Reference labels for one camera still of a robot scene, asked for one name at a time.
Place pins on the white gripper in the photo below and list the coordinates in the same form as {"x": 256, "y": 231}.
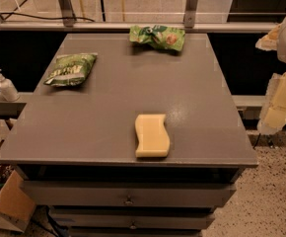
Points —
{"x": 273, "y": 117}

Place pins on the yellow wavy sponge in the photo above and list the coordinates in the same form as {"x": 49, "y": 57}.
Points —
{"x": 153, "y": 139}

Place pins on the light green snack bag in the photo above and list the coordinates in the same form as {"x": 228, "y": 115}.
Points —
{"x": 159, "y": 37}

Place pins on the green jalapeno chip bag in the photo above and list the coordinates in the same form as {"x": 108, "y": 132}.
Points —
{"x": 71, "y": 69}

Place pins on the grey drawer cabinet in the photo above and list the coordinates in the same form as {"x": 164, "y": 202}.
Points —
{"x": 88, "y": 134}

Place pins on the drawer with knob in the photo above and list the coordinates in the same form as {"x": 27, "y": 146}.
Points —
{"x": 133, "y": 219}
{"x": 128, "y": 194}

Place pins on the top drawer with knob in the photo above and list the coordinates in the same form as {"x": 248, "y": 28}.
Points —
{"x": 128, "y": 194}

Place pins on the white pump bottle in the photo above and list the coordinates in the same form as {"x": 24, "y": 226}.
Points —
{"x": 7, "y": 89}

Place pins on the cardboard box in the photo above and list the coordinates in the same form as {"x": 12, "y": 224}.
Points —
{"x": 16, "y": 208}

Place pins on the metal railing frame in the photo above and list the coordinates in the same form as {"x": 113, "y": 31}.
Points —
{"x": 194, "y": 16}

